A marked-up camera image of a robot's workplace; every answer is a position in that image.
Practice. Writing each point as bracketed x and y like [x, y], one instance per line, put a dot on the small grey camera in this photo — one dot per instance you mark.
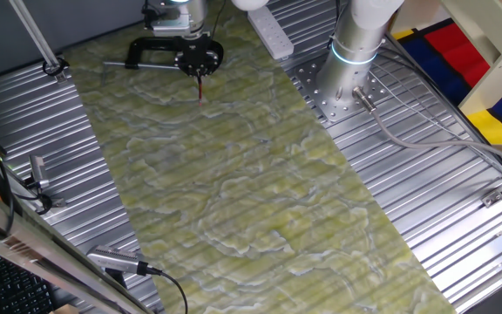
[38, 170]

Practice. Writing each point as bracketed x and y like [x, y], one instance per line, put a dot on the red blue yellow cloth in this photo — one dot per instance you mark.
[456, 65]

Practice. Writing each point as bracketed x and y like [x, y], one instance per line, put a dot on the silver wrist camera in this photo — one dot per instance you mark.
[170, 25]

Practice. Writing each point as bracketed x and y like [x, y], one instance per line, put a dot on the white power strip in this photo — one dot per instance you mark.
[270, 32]

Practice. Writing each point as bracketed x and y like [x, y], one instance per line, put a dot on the small metal corner bracket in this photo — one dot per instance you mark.
[493, 198]

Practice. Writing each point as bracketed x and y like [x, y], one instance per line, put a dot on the ribbed silver camera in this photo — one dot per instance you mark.
[113, 259]

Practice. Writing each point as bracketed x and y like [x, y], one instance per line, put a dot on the green marble pattern mat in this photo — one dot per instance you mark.
[255, 196]

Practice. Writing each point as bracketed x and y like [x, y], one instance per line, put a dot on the slanted aluminium frame pole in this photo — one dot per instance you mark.
[37, 37]

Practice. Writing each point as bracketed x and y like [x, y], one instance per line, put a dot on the black keyboard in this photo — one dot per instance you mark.
[18, 288]

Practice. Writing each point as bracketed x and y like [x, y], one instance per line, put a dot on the red pencil with eraser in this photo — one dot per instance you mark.
[200, 91]

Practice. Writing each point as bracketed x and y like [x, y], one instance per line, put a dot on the cream wooden shelf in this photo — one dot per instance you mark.
[490, 48]

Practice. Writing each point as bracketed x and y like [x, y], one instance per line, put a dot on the aluminium frame beam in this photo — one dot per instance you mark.
[37, 253]

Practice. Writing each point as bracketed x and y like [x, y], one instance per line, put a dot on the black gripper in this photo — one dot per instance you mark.
[196, 54]

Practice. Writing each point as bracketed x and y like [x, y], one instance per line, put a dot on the black C-clamp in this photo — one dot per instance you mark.
[146, 42]

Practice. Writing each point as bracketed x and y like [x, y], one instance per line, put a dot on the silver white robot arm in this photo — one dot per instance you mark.
[347, 74]

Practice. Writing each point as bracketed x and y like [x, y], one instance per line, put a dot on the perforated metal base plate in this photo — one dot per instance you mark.
[310, 80]

